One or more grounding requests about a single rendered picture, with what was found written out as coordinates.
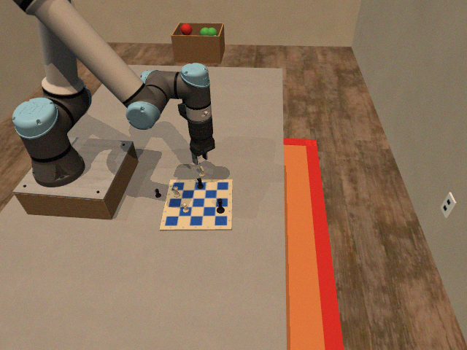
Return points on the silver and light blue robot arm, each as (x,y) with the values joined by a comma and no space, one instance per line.
(43,123)

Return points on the blue and cream chessboard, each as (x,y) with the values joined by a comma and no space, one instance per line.
(202,205)

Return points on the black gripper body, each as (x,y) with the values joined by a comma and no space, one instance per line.
(200,128)

